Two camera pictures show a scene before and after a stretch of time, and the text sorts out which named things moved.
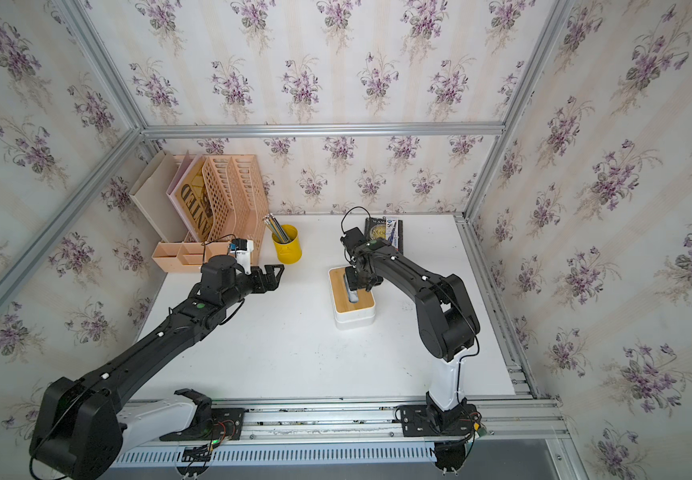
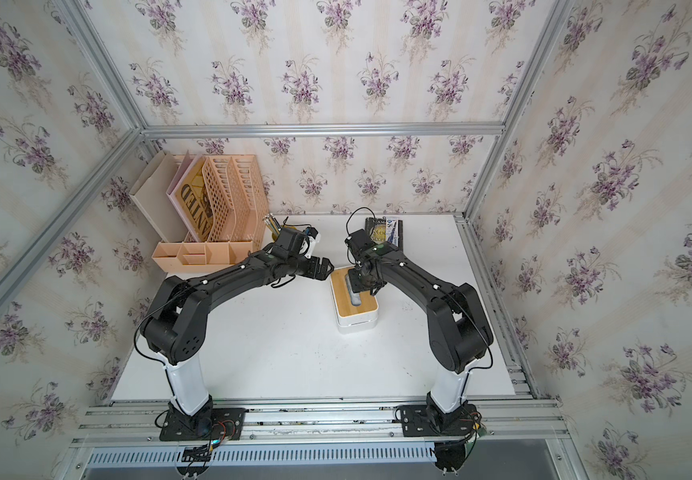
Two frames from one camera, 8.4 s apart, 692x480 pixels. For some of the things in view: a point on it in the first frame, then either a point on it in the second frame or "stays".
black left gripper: (270, 282) -> (313, 272)
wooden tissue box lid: (346, 311) stays
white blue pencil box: (392, 231) stays
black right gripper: (350, 281) stays
